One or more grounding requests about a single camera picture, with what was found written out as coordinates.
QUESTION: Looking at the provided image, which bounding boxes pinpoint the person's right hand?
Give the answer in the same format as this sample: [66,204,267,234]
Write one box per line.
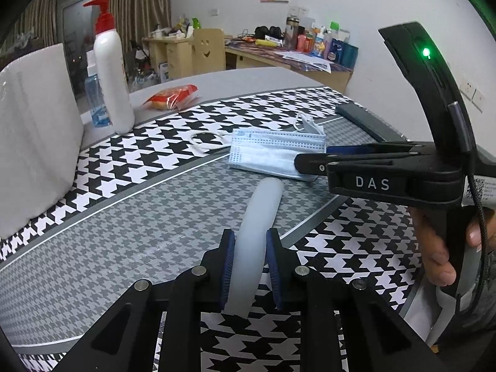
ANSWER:
[411,205,486,286]

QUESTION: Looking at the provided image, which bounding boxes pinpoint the pile of desk clutter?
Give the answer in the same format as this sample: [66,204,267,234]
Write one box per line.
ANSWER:
[149,15,194,39]

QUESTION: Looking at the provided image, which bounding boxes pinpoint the blue face mask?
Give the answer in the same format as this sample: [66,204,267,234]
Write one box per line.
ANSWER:
[190,112,327,182]

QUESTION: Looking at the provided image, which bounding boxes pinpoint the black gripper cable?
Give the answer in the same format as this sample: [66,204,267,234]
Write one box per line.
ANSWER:
[447,101,489,318]

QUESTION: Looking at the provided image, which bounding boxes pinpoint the clear blue water bottle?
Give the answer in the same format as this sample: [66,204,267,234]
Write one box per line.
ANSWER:
[84,50,113,128]

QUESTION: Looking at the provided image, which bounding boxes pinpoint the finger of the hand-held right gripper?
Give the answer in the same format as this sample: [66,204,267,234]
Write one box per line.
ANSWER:
[326,142,431,156]
[294,152,421,175]

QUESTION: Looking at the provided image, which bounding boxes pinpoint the glass balcony door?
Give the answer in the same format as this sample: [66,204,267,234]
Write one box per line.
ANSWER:
[57,0,102,97]

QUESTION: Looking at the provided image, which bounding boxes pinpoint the brown curtain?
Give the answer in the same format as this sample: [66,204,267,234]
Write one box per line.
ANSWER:
[15,0,59,53]
[106,0,171,53]

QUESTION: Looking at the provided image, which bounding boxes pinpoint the light wooden desk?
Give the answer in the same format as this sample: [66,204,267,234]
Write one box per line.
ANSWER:
[143,35,194,82]
[225,42,354,94]

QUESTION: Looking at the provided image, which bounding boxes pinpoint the black headphones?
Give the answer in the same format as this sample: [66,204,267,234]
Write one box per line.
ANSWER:
[254,25,283,40]

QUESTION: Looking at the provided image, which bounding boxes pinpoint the black white houndstooth cloth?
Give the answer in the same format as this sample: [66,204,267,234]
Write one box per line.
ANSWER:
[0,85,427,372]

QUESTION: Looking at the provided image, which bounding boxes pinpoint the white lotion bottle red pump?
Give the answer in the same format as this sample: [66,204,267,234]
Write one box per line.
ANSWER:
[82,0,135,135]

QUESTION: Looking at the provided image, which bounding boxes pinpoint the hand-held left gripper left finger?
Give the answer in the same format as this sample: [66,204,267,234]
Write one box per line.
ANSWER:
[52,229,236,372]

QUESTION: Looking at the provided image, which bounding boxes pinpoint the white translucent soft tube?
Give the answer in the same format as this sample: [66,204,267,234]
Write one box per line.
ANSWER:
[227,177,284,314]

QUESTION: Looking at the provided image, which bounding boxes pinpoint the white printed paper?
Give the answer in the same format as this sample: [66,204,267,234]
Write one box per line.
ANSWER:
[283,50,332,73]

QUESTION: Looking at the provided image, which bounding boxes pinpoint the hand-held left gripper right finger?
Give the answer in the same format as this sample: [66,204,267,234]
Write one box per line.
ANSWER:
[265,228,436,372]

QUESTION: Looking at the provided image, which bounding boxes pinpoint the cluster of toiletry bottles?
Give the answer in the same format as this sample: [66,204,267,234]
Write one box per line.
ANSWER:
[296,6,359,66]

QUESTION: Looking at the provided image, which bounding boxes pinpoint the white wall socket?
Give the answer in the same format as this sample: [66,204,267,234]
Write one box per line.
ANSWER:
[459,77,485,111]

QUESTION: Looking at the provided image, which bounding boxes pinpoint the red snack packet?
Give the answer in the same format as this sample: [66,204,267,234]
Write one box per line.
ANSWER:
[143,84,200,111]

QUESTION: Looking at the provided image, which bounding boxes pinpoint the black folding chair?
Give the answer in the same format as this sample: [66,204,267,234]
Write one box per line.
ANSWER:
[130,41,156,70]

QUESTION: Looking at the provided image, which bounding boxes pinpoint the wooden chair with smiley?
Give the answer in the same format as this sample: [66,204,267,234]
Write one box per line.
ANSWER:
[193,28,226,74]

